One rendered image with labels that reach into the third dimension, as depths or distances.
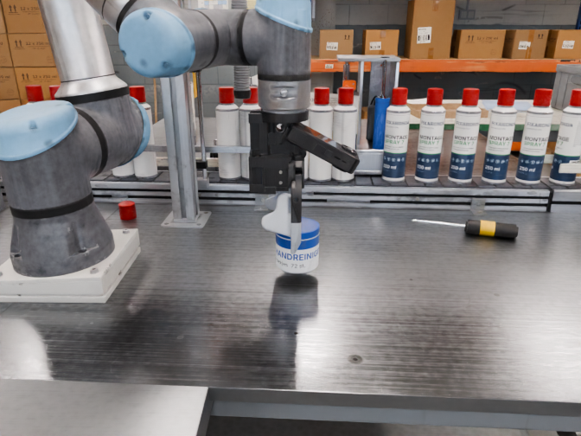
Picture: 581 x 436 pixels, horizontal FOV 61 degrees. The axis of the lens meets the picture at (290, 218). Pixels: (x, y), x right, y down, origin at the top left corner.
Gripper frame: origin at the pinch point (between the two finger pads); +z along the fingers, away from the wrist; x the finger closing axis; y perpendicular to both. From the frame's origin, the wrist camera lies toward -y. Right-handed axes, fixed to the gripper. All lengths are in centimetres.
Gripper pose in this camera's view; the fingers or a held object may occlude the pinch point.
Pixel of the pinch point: (297, 236)
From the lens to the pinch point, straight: 78.4
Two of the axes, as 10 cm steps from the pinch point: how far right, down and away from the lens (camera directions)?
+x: -0.1, 3.7, -9.3
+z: 0.0, 9.3, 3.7
